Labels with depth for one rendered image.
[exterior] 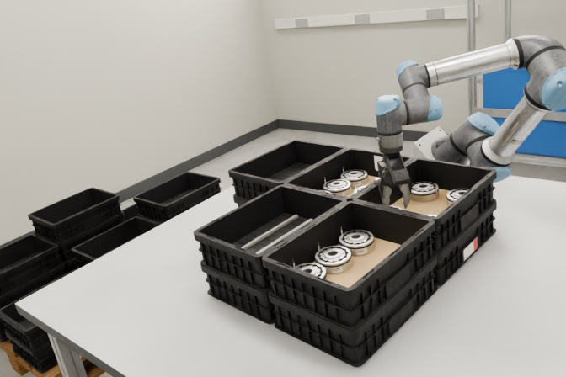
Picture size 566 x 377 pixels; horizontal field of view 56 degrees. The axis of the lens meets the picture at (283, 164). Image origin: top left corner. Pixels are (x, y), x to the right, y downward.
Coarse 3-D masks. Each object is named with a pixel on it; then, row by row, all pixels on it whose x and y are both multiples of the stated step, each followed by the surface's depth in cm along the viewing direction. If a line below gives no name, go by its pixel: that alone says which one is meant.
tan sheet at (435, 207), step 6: (444, 192) 185; (402, 198) 185; (438, 198) 181; (444, 198) 180; (396, 204) 181; (402, 204) 180; (408, 204) 180; (414, 204) 179; (420, 204) 178; (426, 204) 178; (432, 204) 177; (438, 204) 176; (444, 204) 176; (408, 210) 176; (414, 210) 175; (420, 210) 174; (426, 210) 174; (432, 210) 173; (438, 210) 173
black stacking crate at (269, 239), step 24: (288, 192) 183; (240, 216) 173; (264, 216) 181; (288, 216) 184; (312, 216) 179; (240, 240) 173; (264, 240) 171; (216, 264) 159; (240, 264) 149; (264, 288) 146
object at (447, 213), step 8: (416, 160) 190; (424, 160) 188; (432, 160) 187; (472, 168) 177; (480, 168) 174; (488, 168) 173; (488, 176) 168; (496, 176) 171; (376, 184) 174; (480, 184) 163; (488, 184) 167; (368, 192) 171; (472, 192) 160; (352, 200) 166; (360, 200) 165; (456, 200) 155; (464, 200) 157; (392, 208) 157; (448, 208) 152; (456, 208) 153; (424, 216) 149; (432, 216) 148; (440, 216) 148; (448, 216) 150; (440, 224) 148
